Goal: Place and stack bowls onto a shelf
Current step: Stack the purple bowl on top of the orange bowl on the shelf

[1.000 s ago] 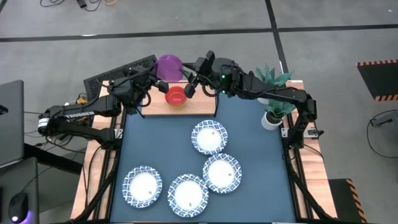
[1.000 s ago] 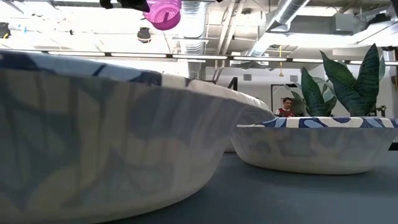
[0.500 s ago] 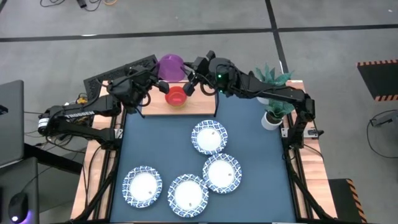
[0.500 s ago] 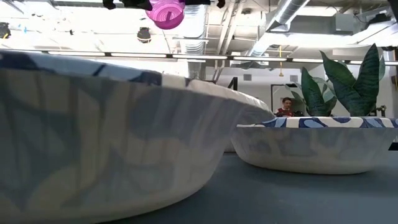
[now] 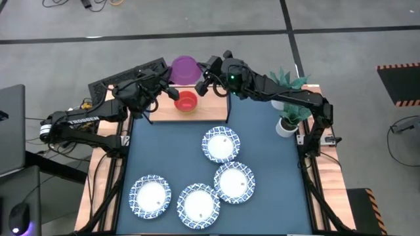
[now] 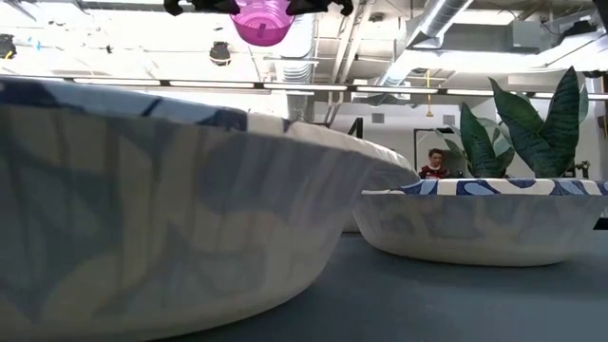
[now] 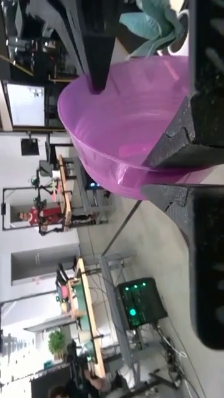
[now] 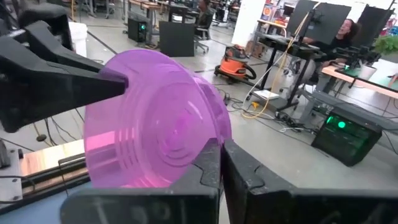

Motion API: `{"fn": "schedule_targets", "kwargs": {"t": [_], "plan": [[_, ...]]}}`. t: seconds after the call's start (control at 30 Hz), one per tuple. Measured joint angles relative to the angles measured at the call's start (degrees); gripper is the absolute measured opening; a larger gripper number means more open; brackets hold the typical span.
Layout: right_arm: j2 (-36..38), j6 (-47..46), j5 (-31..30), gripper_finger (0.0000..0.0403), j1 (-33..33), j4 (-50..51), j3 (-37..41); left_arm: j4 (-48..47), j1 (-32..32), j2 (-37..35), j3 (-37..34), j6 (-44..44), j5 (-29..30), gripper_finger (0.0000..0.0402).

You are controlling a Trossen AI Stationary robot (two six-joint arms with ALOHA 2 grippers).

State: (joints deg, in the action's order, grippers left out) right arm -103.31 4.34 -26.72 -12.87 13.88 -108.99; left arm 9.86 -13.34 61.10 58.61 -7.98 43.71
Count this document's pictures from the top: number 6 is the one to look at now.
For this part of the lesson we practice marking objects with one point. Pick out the purple plastic bowl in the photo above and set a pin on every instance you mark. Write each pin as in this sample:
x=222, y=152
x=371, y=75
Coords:
x=262, y=28

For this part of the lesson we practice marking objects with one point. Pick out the black ceiling dome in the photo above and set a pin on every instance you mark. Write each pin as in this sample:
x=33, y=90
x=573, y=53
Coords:
x=220, y=53

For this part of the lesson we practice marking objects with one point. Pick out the black ceiling fixture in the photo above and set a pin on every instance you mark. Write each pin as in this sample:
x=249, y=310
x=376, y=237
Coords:
x=5, y=46

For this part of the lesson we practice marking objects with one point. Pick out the person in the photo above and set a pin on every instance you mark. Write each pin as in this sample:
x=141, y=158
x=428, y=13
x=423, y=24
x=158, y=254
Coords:
x=434, y=157

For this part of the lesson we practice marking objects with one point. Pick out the snake plant in white pot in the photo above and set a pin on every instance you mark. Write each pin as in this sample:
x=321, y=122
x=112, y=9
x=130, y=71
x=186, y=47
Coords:
x=546, y=142
x=480, y=152

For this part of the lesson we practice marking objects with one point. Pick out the blue grey table mat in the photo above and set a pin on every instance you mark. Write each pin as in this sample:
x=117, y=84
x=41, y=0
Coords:
x=427, y=304

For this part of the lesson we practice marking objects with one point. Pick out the silver corrugated air duct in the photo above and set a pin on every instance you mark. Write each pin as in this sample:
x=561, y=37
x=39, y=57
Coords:
x=297, y=71

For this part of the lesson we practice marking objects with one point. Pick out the long ceiling light rail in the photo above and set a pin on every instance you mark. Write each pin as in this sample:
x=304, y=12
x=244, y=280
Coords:
x=304, y=87

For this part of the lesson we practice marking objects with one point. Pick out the silver smooth air duct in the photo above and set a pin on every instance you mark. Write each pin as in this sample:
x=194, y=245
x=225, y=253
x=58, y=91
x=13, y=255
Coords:
x=427, y=28

